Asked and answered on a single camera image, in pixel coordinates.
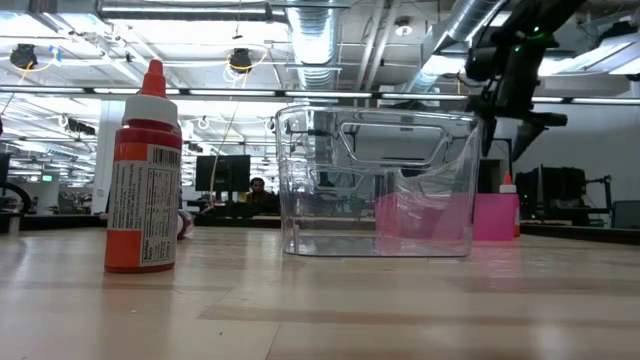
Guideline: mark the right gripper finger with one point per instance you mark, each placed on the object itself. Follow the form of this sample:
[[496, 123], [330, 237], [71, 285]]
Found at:
[[526, 135], [489, 132]]

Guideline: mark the orange food colouring bottle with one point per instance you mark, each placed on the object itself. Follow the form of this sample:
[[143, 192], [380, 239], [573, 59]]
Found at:
[[507, 188], [145, 210]]

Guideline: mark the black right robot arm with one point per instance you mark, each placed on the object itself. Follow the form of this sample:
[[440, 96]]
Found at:
[[550, 15]]

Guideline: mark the black computer monitor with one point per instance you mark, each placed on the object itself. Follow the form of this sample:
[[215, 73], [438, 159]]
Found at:
[[550, 190], [222, 172]]

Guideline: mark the pink plastic bin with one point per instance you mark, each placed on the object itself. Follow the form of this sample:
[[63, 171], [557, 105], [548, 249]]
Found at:
[[495, 217]]

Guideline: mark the clear plastic bin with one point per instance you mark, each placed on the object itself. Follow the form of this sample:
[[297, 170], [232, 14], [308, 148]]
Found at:
[[310, 210]]

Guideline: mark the person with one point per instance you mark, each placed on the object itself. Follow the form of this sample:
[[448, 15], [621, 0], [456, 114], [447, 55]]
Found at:
[[257, 190]]

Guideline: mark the black ceiling-mounted device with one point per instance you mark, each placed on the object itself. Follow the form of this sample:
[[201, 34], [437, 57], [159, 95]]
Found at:
[[22, 56], [241, 60]]

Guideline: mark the silver ventilation duct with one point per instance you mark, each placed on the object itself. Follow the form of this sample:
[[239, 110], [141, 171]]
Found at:
[[450, 30], [315, 45]]

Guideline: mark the black aluminium table frame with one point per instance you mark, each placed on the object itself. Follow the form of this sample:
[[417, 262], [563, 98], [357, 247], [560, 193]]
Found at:
[[575, 232]]

